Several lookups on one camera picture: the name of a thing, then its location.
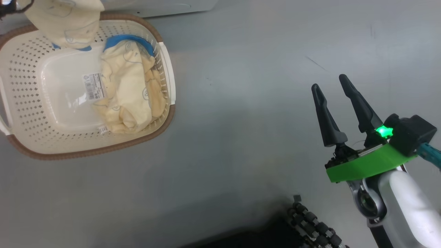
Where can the black robot base roller wheel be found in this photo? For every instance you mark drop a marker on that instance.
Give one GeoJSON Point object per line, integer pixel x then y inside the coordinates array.
{"type": "Point", "coordinates": [310, 220]}

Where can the white front-load washing machine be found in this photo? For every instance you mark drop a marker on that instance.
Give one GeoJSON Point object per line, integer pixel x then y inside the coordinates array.
{"type": "Point", "coordinates": [172, 7]}

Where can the cream laundry basket brown rim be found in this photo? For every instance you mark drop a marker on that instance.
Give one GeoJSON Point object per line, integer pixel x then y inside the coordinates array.
{"type": "Point", "coordinates": [51, 103]}

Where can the cream blue-trimmed baby garment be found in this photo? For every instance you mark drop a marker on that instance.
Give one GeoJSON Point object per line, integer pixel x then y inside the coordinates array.
{"type": "Point", "coordinates": [65, 24]}
{"type": "Point", "coordinates": [127, 93]}

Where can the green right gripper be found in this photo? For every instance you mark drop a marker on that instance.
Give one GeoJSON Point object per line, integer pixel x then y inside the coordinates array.
{"type": "Point", "coordinates": [365, 165]}

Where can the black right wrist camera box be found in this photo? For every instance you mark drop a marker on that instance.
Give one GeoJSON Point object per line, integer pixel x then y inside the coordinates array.
{"type": "Point", "coordinates": [411, 132]}

